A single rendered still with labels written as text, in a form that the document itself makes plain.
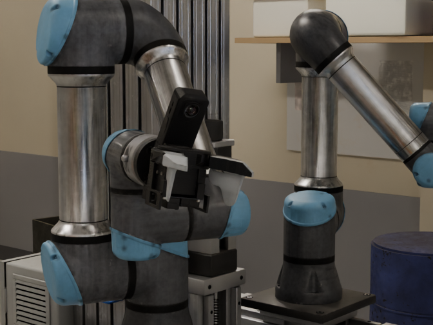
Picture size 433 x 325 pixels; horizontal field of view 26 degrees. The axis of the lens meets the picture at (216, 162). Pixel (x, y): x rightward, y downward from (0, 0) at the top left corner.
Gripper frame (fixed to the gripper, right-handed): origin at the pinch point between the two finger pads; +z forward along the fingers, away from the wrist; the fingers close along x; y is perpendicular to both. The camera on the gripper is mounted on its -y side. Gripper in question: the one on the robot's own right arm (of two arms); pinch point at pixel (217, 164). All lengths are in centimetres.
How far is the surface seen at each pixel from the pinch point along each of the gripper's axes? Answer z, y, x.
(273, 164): -410, 29, -230
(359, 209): -353, 46, -258
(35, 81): -617, -3, -125
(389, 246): -250, 49, -208
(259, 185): -419, 43, -226
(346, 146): -360, 11, -249
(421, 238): -258, 46, -232
